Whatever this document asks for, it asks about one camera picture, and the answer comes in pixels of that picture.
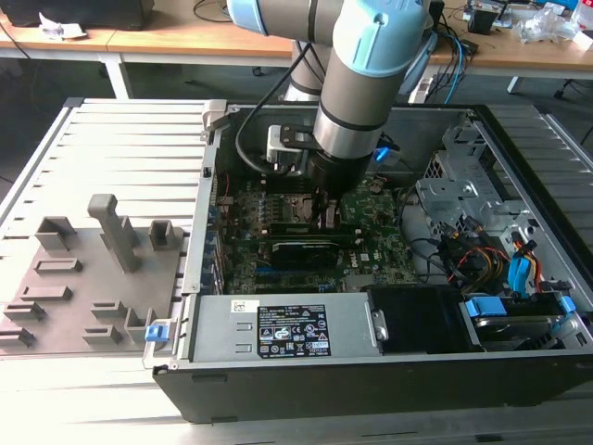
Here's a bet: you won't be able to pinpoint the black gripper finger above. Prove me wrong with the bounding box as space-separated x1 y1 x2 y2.
312 184 334 230

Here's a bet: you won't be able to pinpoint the metal socket cover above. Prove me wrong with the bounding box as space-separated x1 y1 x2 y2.
291 194 344 228

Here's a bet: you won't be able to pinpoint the CPU socket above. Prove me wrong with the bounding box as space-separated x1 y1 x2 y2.
287 192 347 228

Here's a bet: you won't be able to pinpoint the green motherboard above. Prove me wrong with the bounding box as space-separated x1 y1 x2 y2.
215 173 418 296

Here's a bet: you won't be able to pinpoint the black graphics card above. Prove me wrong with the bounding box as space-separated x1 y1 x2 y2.
270 238 344 271

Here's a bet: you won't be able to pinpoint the white power strip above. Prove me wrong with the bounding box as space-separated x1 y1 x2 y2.
409 75 435 104

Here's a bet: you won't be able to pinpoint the metal drive cage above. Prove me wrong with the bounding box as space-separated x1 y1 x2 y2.
414 124 557 298

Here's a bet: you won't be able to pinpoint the black plastic cover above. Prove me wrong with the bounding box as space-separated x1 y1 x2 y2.
360 286 470 356

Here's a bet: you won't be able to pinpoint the grey power supply with label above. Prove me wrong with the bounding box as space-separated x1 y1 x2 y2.
190 292 385 363

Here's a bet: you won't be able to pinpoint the black open PC case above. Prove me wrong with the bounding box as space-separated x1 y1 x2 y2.
151 99 593 426

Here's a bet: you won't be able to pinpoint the blue disk carrier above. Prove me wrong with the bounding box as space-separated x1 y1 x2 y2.
462 295 576 325

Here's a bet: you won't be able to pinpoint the wooden desk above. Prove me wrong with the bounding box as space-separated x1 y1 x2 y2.
433 0 593 97
0 8 297 101

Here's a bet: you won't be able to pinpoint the blue case latch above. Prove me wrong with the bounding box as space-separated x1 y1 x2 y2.
145 321 169 345

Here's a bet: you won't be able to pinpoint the black desk device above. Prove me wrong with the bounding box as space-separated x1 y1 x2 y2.
464 7 502 34

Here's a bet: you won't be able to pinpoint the silver hard disk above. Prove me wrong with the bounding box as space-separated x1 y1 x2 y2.
475 316 560 351

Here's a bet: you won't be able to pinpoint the grey parts rack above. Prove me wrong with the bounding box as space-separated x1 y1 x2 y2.
0 193 191 358

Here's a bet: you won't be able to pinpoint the clear plastic bags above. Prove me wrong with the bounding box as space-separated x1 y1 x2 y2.
512 3 581 46

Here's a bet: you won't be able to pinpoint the crumpled white paper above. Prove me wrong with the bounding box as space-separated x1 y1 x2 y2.
38 12 88 41

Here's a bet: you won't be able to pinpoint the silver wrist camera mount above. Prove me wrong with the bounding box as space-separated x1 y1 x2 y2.
266 123 317 175

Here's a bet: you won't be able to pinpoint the red black fan wire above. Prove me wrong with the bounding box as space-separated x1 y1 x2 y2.
216 173 233 208

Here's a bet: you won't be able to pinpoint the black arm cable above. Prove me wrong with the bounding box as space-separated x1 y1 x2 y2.
233 44 325 176

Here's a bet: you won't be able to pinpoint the blue cable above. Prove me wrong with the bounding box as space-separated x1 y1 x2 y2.
449 31 466 104

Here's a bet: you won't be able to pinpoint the yellow red power wires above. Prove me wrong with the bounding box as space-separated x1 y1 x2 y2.
455 247 511 285

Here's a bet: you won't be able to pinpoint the blue flat wire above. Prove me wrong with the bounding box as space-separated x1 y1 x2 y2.
506 230 542 294

